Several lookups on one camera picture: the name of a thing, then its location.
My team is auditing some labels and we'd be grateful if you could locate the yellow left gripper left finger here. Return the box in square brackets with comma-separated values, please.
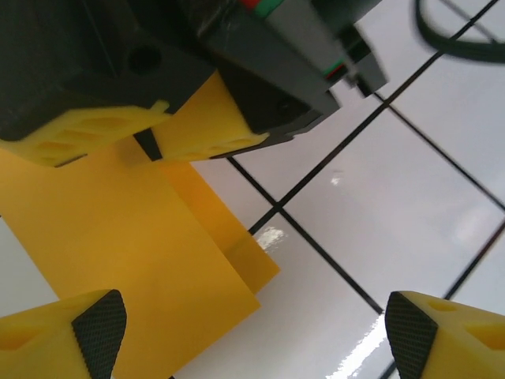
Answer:
[0, 289, 128, 379]

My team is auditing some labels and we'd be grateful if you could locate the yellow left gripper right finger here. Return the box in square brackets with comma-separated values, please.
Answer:
[384, 291, 505, 379]

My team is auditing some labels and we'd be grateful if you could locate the yellow paper sheet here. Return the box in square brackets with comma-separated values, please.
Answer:
[0, 70, 282, 379]

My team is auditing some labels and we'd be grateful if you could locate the thin black cable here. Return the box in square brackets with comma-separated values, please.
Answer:
[413, 0, 505, 65]

